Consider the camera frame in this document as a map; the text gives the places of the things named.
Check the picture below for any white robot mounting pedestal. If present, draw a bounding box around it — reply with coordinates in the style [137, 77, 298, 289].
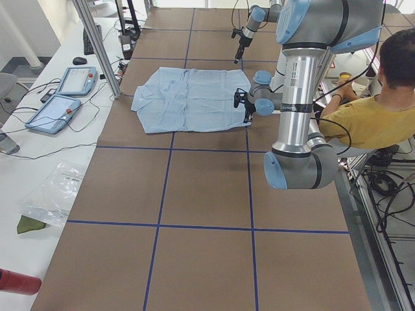
[270, 51, 287, 93]

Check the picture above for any light blue button shirt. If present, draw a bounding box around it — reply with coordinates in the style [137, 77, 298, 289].
[131, 67, 250, 133]

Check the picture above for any black keyboard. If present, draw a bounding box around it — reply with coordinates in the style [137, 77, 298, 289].
[83, 24, 102, 55]

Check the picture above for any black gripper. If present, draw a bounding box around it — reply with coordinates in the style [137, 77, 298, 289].
[234, 34, 252, 63]
[244, 100, 255, 124]

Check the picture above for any clear plastic bag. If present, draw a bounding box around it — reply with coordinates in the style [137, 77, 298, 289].
[18, 161, 87, 228]

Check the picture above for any white chair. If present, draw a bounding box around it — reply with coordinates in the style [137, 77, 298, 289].
[329, 136, 414, 170]

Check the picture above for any black computer mouse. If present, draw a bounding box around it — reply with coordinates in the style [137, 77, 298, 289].
[73, 56, 88, 65]

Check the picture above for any red bottle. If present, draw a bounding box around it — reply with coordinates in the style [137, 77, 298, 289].
[1, 269, 42, 295]

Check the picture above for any aluminium frame post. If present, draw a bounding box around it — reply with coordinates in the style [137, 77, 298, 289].
[73, 0, 121, 99]

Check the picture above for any near blue teach pendant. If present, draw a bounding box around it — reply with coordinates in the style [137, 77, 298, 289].
[25, 95, 81, 134]

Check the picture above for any person in yellow shirt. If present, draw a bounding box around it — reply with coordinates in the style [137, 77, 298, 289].
[319, 29, 414, 149]

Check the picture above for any green folded cloth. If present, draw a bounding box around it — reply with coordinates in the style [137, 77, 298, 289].
[16, 215, 47, 235]

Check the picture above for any blue teach pendant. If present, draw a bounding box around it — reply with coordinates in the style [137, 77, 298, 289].
[25, 95, 81, 134]
[56, 66, 97, 97]

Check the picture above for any far blue teach pendant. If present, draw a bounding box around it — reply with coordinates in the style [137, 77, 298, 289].
[56, 66, 97, 97]

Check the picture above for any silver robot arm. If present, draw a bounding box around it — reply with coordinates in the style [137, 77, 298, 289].
[241, 1, 384, 189]
[231, 1, 284, 63]

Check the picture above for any black monitor stand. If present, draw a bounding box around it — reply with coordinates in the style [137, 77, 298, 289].
[115, 0, 141, 41]

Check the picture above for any black power adapter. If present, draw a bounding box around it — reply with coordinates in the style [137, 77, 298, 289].
[40, 89, 56, 103]

